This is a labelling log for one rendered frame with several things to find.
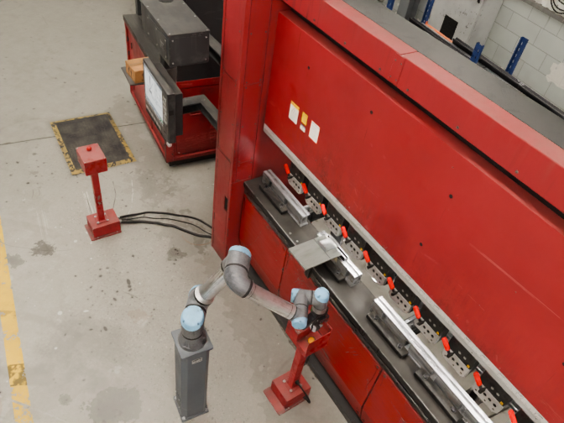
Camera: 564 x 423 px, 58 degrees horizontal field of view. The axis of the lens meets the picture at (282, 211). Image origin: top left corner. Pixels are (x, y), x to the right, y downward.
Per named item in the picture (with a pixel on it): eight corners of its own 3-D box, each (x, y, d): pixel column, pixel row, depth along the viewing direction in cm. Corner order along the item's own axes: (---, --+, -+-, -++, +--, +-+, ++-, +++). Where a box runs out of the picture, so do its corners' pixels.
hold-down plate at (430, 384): (413, 374, 266) (415, 371, 264) (420, 369, 268) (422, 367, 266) (454, 424, 249) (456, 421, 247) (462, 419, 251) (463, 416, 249)
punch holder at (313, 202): (304, 201, 316) (309, 180, 305) (315, 196, 320) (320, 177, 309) (318, 216, 308) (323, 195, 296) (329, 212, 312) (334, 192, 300)
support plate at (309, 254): (288, 249, 302) (288, 248, 301) (323, 235, 314) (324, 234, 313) (305, 270, 292) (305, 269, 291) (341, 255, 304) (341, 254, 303)
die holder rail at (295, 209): (262, 181, 361) (263, 170, 355) (268, 179, 364) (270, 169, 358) (300, 227, 333) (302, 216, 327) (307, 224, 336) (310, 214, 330)
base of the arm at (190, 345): (183, 355, 267) (183, 345, 260) (174, 332, 276) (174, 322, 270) (210, 346, 273) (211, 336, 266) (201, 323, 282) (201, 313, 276)
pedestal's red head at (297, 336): (284, 331, 299) (289, 314, 287) (306, 320, 307) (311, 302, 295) (304, 357, 288) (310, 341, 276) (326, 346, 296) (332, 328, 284)
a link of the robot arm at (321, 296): (314, 284, 260) (330, 286, 259) (311, 296, 267) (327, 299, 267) (312, 297, 254) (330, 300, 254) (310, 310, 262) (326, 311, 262)
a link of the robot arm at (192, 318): (178, 336, 264) (178, 322, 254) (184, 315, 273) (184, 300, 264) (201, 341, 264) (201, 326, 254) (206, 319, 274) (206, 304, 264)
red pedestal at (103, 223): (84, 225, 426) (68, 145, 369) (113, 216, 437) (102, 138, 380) (91, 241, 414) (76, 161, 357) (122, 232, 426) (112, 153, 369)
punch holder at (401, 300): (387, 294, 271) (396, 274, 260) (399, 289, 275) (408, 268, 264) (406, 315, 263) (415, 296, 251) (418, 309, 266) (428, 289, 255)
